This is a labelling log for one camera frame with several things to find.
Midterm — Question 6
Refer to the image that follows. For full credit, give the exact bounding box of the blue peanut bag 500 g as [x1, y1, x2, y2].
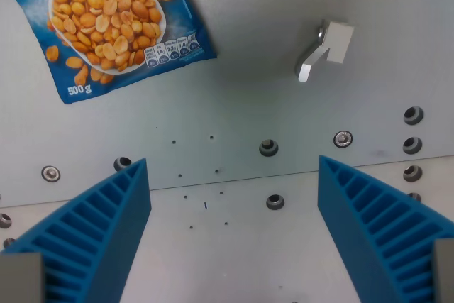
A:
[0, 0, 218, 106]

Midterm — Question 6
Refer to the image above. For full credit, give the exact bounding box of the silver bolt on bracket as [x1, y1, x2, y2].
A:
[316, 21, 329, 47]

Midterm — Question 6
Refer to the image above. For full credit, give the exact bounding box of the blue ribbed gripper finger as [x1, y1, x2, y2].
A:
[316, 155, 454, 303]
[0, 158, 153, 303]

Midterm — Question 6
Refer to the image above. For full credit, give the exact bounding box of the silver hex socket screw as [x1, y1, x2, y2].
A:
[41, 165, 62, 184]
[333, 130, 354, 149]

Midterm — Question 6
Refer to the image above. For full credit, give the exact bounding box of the aluminium angle bracket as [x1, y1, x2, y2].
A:
[296, 19, 356, 84]

